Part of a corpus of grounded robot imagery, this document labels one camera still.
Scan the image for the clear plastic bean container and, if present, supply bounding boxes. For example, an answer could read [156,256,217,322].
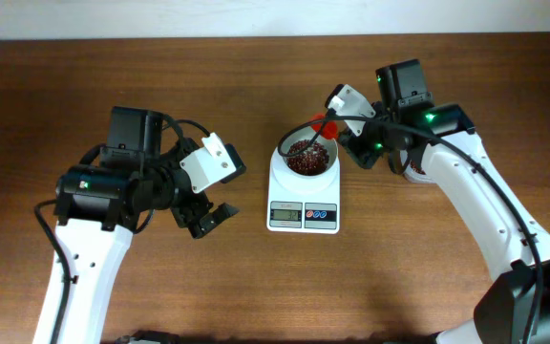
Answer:
[400,151,434,184]

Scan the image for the white plastic bowl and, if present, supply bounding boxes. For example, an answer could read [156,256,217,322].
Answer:
[276,126,338,182]

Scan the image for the red adzuki beans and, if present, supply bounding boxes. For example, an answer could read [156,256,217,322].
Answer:
[286,140,329,176]

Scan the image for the white digital kitchen scale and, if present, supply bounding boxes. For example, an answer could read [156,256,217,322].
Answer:
[265,151,341,234]

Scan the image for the left black camera cable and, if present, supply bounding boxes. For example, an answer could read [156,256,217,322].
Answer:
[33,113,212,344]

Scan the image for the orange measuring scoop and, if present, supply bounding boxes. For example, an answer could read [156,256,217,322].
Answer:
[311,121,338,140]

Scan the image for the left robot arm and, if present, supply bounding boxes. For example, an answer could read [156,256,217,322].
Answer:
[33,106,246,343]

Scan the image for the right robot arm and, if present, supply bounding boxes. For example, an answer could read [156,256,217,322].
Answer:
[325,59,550,343]

